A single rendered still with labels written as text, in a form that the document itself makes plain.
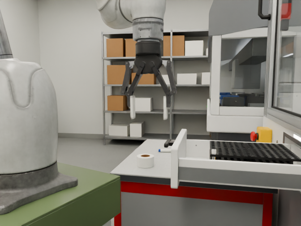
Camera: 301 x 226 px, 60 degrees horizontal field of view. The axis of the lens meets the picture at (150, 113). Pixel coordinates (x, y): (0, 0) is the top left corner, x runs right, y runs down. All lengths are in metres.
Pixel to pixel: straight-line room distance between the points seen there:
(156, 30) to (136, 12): 0.07
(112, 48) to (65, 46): 1.20
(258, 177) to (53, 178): 0.48
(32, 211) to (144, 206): 0.56
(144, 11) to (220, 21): 0.92
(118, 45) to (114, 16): 3.86
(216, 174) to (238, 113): 0.94
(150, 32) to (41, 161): 0.43
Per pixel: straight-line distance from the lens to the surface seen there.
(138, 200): 1.02
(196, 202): 0.99
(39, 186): 0.58
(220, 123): 1.61
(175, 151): 0.67
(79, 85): 5.43
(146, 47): 0.75
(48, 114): 0.57
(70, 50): 5.54
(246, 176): 0.70
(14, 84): 0.55
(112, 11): 0.87
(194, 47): 4.52
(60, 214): 0.55
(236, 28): 1.62
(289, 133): 0.92
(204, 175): 0.70
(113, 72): 4.72
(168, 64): 0.76
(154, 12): 0.76
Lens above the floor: 1.09
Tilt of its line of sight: 6 degrees down
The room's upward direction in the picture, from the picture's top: straight up
